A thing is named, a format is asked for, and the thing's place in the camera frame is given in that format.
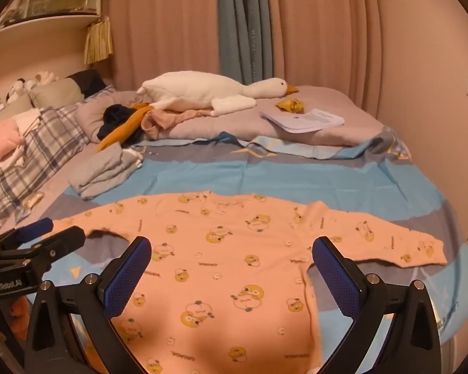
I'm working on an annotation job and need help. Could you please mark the grey folded clothes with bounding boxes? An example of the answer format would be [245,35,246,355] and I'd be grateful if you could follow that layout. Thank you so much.
[68,142,143,200]

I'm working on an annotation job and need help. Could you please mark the pink curtain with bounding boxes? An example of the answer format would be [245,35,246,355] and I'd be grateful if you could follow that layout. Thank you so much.
[105,0,221,90]
[265,0,398,121]

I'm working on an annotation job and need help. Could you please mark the stack of white papers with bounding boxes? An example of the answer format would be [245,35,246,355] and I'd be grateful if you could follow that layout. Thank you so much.
[259,108,344,134]

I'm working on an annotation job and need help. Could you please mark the white goose plush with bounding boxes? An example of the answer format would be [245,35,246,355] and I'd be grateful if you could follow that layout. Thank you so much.
[136,71,299,118]

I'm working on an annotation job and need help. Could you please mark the yellow fringed cloth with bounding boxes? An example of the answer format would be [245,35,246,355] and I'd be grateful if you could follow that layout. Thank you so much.
[83,17,114,65]

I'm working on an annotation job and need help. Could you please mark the blue grey curtain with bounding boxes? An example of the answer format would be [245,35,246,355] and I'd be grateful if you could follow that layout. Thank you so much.
[217,0,274,86]

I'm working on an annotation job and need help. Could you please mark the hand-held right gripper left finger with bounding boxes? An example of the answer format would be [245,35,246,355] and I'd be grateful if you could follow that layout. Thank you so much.
[24,236,153,374]

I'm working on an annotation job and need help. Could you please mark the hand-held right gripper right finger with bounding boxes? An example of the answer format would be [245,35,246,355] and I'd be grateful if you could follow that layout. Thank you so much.
[311,236,442,374]

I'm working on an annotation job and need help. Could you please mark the lilac duvet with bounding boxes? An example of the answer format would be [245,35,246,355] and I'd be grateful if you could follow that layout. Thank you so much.
[76,85,387,148]

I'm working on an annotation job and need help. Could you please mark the dark pillow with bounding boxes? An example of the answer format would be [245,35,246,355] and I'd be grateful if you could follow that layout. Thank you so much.
[66,69,107,98]

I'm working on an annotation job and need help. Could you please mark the black white plush toy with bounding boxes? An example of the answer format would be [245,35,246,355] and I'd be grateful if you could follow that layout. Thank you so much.
[6,79,27,102]

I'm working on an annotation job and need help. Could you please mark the beige pink cloth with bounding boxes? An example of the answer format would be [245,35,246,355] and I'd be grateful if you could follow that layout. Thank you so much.
[140,108,215,140]

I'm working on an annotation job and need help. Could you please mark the beige pillow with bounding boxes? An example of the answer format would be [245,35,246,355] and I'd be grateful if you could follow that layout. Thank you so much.
[0,95,34,125]

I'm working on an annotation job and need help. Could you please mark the grey green pillow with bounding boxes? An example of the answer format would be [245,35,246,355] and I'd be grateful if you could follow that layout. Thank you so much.
[29,78,84,108]

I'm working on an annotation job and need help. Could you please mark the orange cloth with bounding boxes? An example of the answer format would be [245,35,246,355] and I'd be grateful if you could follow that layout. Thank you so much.
[97,103,151,152]

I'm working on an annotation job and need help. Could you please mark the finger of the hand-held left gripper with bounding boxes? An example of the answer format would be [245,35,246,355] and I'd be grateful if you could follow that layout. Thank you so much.
[0,218,54,256]
[23,225,87,281]

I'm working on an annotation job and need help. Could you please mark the yellow crumpled wrapper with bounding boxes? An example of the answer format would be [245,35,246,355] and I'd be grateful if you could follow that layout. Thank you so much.
[275,98,305,113]

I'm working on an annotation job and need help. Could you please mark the small white cloth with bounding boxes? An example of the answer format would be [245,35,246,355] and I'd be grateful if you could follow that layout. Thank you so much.
[123,149,144,168]

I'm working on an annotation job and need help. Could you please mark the dark navy cloth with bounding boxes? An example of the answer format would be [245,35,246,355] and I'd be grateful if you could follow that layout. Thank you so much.
[97,104,141,143]

